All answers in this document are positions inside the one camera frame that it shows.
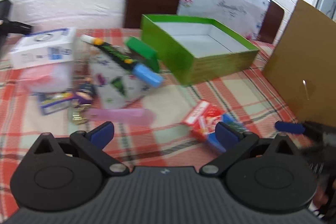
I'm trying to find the purple toy figure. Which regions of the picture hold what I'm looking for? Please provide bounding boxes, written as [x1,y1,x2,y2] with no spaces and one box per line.
[76,77,95,106]

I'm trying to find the red and blue card box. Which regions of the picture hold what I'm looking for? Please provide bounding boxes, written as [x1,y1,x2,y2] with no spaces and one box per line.
[183,100,250,154]

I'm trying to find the brown cardboard sheet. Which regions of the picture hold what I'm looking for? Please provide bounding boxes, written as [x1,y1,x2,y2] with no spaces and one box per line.
[262,0,336,128]

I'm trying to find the green block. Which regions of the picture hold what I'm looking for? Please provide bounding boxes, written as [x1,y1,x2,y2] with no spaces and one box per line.
[125,37,161,74]

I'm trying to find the white floral pouch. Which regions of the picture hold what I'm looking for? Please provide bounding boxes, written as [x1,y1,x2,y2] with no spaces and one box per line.
[87,52,151,109]

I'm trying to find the red plaid tablecloth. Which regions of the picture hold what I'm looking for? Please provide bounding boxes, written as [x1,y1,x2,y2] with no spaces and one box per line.
[0,27,336,224]

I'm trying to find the green cardboard box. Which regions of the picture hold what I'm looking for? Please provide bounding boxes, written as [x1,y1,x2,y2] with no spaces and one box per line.
[140,14,260,86]

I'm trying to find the pink translucent plastic case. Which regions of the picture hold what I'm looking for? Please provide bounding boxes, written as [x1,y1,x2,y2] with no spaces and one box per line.
[87,108,156,126]

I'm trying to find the white printed carton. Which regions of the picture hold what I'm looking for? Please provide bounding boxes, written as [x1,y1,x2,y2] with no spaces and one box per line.
[10,27,77,70]

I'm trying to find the metal key bunch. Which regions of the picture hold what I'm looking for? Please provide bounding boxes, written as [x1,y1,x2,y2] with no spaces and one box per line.
[68,105,90,125]

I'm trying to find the pink and white plastic pack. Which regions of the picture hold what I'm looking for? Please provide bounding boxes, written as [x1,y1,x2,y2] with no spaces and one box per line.
[19,60,74,95]

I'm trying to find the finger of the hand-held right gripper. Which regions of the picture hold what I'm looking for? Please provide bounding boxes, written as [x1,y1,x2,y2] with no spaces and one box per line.
[274,121,306,135]

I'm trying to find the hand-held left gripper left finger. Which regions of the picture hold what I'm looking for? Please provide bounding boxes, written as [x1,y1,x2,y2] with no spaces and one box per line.
[25,121,130,177]

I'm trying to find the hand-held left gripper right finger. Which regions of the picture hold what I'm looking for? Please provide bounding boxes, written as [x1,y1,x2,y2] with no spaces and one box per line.
[200,121,304,177]

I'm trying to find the black marker with white cap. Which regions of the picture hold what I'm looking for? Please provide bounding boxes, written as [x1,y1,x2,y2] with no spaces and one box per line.
[80,34,137,70]

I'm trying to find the black device with grey handle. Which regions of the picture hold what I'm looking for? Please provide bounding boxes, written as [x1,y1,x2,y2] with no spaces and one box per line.
[0,0,34,58]

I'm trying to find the blue block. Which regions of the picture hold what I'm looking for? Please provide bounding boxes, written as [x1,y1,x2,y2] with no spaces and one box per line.
[132,62,164,88]

